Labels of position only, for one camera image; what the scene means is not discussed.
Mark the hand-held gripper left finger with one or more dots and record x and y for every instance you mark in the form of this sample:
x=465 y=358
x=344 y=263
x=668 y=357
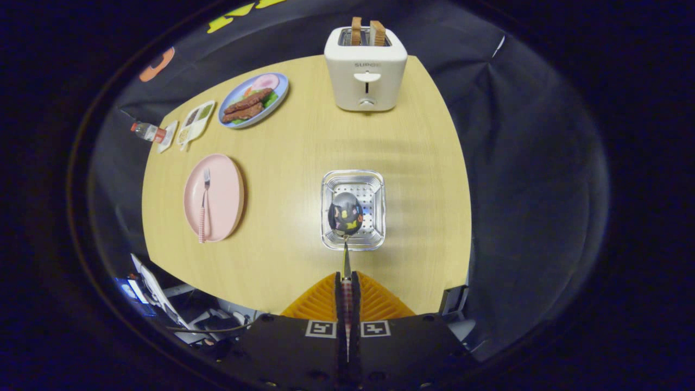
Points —
x=293 y=353

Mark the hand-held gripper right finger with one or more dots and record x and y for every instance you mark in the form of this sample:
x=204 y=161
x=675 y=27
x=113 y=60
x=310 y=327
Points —
x=407 y=353

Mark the white angular object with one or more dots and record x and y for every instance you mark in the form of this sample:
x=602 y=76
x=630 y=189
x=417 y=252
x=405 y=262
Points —
x=155 y=288

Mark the pink plate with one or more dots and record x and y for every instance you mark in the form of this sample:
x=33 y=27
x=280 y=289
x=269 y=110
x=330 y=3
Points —
x=225 y=195

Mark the blue plate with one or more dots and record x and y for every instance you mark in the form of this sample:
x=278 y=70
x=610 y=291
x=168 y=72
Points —
x=233 y=122

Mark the brown meat strip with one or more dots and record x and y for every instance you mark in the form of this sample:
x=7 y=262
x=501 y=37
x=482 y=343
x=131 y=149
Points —
x=248 y=100
x=242 y=112

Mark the small white square tray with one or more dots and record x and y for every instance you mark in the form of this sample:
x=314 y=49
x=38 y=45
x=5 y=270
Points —
x=169 y=136

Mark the white divided snack tray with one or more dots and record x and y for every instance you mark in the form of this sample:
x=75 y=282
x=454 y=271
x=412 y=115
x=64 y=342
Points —
x=195 y=122

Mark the green lettuce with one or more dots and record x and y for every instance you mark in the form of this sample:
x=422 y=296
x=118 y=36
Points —
x=271 y=99

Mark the plastic bottle with red cap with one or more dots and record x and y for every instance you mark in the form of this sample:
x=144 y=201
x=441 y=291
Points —
x=145 y=131

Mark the pink ham slice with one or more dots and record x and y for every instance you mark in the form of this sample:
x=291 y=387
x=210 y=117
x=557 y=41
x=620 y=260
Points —
x=265 y=81

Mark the white toaster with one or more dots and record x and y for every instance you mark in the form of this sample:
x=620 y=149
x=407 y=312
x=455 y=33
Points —
x=366 y=76

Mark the toast slice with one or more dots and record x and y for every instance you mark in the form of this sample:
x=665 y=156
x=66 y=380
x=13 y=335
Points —
x=356 y=31
x=377 y=33

